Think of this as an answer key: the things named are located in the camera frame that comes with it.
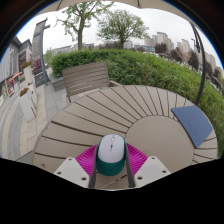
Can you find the sparse tall tree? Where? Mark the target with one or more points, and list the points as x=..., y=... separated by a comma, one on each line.
x=80, y=36

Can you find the grey sign pillar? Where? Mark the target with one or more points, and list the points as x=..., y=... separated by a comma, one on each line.
x=37, y=45

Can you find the curved dark umbrella pole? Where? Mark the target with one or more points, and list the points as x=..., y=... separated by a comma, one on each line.
x=203, y=70

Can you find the small white planter box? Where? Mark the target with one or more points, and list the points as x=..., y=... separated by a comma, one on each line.
x=28, y=75

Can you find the grey storefront building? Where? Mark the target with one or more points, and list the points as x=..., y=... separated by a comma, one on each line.
x=11, y=61

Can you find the beige umbrella canopy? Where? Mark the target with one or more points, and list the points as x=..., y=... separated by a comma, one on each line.
x=156, y=4

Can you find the distant apartment buildings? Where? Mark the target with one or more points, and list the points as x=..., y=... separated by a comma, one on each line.
x=161, y=37

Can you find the blue mouse pad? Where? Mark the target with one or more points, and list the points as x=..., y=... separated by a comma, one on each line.
x=195, y=125

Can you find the round leafy tree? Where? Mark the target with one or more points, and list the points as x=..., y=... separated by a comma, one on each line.
x=121, y=25

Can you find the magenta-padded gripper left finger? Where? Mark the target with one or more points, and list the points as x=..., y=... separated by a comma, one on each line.
x=71, y=170

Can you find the slatted wooden chair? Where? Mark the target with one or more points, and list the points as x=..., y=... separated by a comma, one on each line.
x=85, y=76

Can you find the green hedge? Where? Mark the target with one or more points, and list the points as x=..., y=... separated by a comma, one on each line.
x=146, y=68

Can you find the white and teal computer mouse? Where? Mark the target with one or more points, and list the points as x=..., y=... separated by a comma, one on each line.
x=110, y=150

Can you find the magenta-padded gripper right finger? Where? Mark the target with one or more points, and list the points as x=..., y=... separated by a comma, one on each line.
x=151, y=168

